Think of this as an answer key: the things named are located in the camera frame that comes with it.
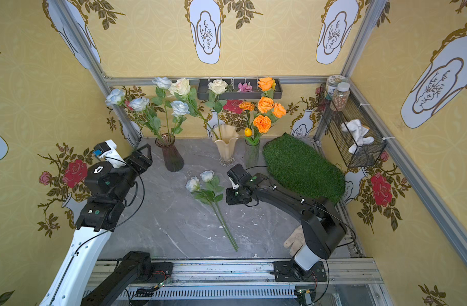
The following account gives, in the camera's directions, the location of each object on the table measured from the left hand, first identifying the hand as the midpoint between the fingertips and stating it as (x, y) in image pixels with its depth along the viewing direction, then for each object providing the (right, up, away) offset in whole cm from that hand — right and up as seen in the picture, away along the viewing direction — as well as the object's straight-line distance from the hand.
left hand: (137, 150), depth 67 cm
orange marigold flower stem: (+40, +21, +20) cm, 49 cm away
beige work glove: (+61, -38, +14) cm, 73 cm away
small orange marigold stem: (+46, +11, +11) cm, 48 cm away
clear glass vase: (+43, -1, +34) cm, 55 cm away
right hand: (+33, -20, +19) cm, 43 cm away
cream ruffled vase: (+29, +8, +33) cm, 45 cm away
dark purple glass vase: (+2, -5, +33) cm, 33 cm away
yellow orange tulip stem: (+40, +8, +15) cm, 44 cm away
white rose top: (+23, -21, +28) cm, 42 cm away
